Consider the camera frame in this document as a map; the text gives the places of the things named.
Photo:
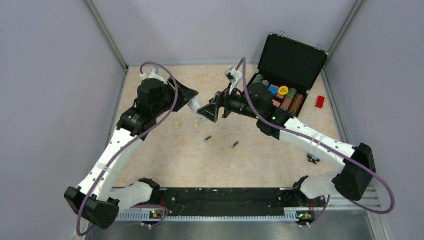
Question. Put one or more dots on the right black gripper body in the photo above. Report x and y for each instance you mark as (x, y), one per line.
(238, 104)

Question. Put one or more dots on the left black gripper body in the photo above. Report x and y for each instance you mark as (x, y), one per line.
(169, 97)

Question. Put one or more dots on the white remote control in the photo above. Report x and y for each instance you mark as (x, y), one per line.
(194, 107)

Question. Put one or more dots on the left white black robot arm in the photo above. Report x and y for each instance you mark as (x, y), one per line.
(94, 199)

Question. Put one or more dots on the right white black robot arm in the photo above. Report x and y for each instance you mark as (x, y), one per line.
(346, 179)

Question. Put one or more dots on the pink card deck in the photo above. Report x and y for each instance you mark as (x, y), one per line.
(276, 103)

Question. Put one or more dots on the blue round chip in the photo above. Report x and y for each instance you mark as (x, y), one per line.
(273, 89)

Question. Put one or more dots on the yellow big blind chip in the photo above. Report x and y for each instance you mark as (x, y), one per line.
(283, 90)

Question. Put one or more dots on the green red chip stack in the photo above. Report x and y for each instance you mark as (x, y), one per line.
(288, 99)

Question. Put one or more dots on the brown orange chip stack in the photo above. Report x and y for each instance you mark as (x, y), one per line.
(296, 104)

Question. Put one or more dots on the black poker chip case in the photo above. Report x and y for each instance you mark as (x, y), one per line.
(290, 63)

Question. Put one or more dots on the red toy brick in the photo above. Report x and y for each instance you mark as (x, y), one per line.
(320, 102)

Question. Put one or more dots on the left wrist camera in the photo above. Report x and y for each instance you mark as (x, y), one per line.
(152, 75)

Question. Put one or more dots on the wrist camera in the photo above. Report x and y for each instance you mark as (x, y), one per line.
(152, 75)
(233, 75)

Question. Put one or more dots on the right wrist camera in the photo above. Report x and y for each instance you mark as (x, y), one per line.
(233, 75)

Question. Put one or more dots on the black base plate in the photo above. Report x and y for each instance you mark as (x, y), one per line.
(232, 202)

